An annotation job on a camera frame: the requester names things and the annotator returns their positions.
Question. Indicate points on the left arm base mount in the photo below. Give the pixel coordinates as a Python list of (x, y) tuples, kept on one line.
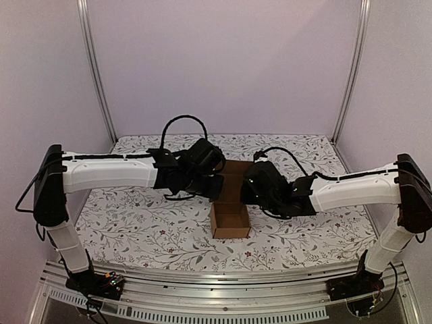
[(88, 283)]

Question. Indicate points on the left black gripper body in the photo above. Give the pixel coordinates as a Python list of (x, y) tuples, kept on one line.
[(197, 186)]

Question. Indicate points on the aluminium front rail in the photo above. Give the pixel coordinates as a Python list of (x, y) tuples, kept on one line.
[(279, 296)]

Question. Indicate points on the left aluminium frame post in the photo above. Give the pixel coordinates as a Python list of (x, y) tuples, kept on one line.
[(89, 45)]

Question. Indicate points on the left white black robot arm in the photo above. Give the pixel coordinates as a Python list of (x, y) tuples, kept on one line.
[(195, 171)]

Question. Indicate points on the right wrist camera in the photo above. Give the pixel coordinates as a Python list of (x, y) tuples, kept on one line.
[(260, 156)]

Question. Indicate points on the aluminium frame post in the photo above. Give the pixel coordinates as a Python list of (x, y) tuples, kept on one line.
[(89, 45), (359, 44)]

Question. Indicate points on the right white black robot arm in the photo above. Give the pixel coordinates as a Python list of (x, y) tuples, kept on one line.
[(401, 183)]

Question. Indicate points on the right aluminium frame post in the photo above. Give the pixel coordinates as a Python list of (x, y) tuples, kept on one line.
[(359, 44)]

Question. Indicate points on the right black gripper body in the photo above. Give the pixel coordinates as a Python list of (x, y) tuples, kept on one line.
[(246, 194)]

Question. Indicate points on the brown cardboard box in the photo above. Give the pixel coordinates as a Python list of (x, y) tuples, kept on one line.
[(229, 216)]

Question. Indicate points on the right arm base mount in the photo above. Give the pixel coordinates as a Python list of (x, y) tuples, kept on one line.
[(363, 286)]

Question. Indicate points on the floral patterned table mat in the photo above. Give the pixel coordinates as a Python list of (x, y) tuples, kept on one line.
[(138, 227)]

